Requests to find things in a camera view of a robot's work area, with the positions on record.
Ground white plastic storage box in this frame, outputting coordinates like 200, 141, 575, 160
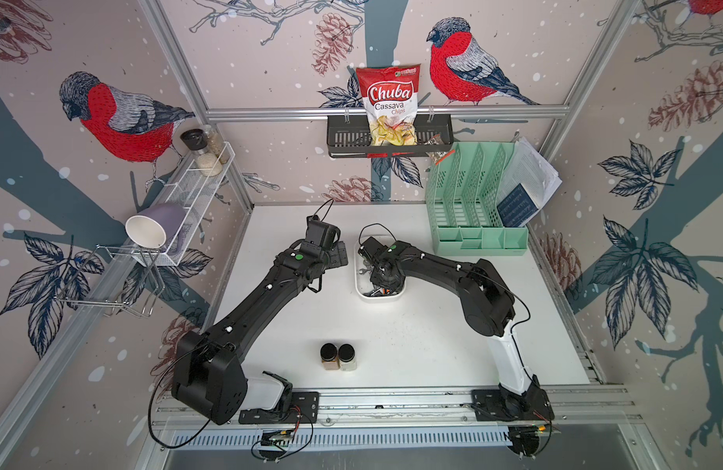
354, 242, 407, 304

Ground aluminium rail crossbar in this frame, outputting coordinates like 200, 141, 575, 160
206, 104, 572, 123

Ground purple white cup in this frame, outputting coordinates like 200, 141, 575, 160
125, 203, 186, 249

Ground red Chuba chips bag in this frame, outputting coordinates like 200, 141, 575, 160
356, 65, 420, 147

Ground spice jar on shelf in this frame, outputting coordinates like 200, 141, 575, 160
181, 128, 222, 177

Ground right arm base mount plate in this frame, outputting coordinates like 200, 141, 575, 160
470, 385, 555, 422

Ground orange handled adjustable wrench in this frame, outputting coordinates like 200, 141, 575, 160
369, 286, 399, 298

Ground dark blue notebook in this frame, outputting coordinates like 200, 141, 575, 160
497, 184, 539, 228

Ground brown spice jar black lid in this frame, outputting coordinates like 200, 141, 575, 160
320, 343, 340, 370

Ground white wire wall shelf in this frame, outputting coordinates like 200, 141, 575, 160
152, 144, 235, 266

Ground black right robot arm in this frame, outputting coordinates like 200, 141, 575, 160
359, 237, 555, 422

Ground white paper documents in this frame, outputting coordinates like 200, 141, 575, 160
498, 137, 562, 219

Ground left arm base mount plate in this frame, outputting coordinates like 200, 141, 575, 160
238, 391, 320, 425

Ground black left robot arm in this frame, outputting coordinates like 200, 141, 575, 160
172, 215, 348, 425

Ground white spice jar black lid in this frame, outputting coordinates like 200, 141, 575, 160
338, 344, 357, 371

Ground black wire hanging basket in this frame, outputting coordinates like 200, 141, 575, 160
326, 112, 455, 159

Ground green plastic file organizer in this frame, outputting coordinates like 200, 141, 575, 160
425, 142, 528, 258

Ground wire cup holder rack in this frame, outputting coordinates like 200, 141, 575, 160
53, 244, 166, 318

